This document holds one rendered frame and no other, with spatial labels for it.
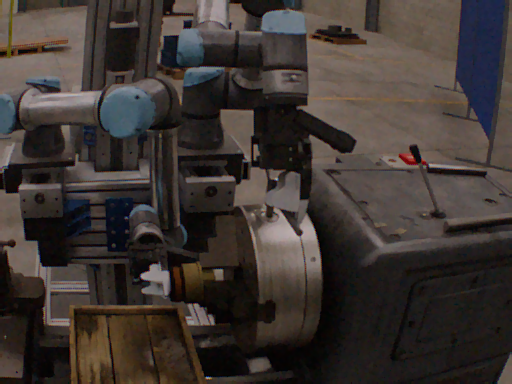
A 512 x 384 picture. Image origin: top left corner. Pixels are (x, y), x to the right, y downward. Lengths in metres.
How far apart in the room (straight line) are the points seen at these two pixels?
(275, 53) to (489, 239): 0.59
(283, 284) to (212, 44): 0.45
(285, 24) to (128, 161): 0.97
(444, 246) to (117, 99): 0.75
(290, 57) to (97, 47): 0.95
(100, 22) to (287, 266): 1.01
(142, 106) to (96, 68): 0.57
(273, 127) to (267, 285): 0.30
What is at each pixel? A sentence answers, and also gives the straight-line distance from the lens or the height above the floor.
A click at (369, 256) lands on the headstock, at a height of 1.24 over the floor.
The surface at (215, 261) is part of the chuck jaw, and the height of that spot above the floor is 1.12.
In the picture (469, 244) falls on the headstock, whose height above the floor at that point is 1.24.
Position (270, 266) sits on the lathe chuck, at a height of 1.18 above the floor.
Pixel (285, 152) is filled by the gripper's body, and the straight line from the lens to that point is 0.95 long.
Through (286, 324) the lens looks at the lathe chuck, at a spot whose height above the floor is 1.07.
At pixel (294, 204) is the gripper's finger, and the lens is 0.97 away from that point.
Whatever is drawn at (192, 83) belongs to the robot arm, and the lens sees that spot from 1.68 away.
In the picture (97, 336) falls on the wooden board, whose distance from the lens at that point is 1.38.
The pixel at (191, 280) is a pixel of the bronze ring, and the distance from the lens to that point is 1.18.
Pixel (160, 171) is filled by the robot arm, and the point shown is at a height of 1.19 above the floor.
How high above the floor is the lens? 1.73
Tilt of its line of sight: 23 degrees down
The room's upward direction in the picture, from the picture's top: 5 degrees clockwise
